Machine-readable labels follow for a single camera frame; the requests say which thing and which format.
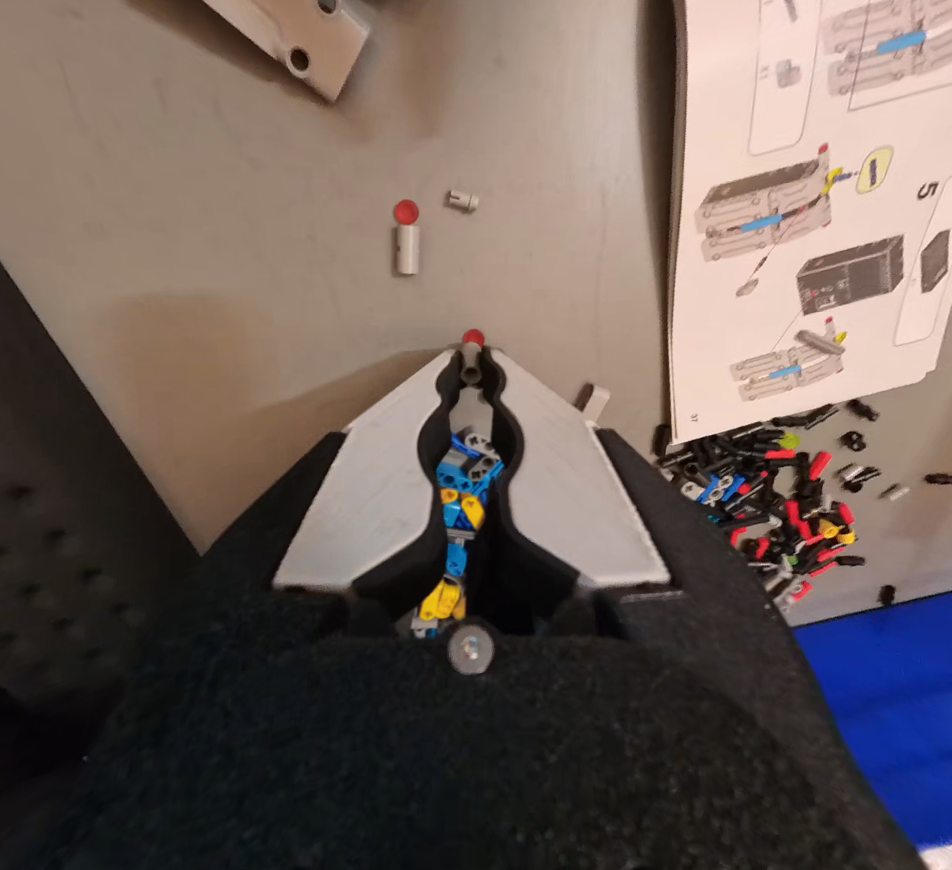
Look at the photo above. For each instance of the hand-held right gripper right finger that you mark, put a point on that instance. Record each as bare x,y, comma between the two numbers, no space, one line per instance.
580,505

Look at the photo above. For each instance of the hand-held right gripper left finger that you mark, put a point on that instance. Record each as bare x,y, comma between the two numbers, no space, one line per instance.
357,505

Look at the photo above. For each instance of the grey tube connector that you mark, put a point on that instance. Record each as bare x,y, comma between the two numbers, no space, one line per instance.
471,364
407,249

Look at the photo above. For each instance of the pile of small pins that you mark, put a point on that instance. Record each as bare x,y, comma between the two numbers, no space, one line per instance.
773,483

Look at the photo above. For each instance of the red round pin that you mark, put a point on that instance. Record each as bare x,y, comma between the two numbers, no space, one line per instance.
473,337
406,212

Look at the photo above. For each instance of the grey desk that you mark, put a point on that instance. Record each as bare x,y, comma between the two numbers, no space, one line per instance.
223,215

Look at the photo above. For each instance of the small grey block piece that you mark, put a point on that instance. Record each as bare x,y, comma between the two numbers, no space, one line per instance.
595,401

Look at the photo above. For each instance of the black dimpled chair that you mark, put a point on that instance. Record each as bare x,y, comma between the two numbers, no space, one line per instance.
67,513

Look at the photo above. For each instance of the small grey pin connector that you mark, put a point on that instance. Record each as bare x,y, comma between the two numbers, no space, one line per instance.
462,201

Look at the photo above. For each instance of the blue plastic bin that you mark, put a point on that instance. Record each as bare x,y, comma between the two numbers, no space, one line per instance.
877,699

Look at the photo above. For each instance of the building instruction booklet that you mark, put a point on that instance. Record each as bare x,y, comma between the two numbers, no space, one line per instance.
744,104

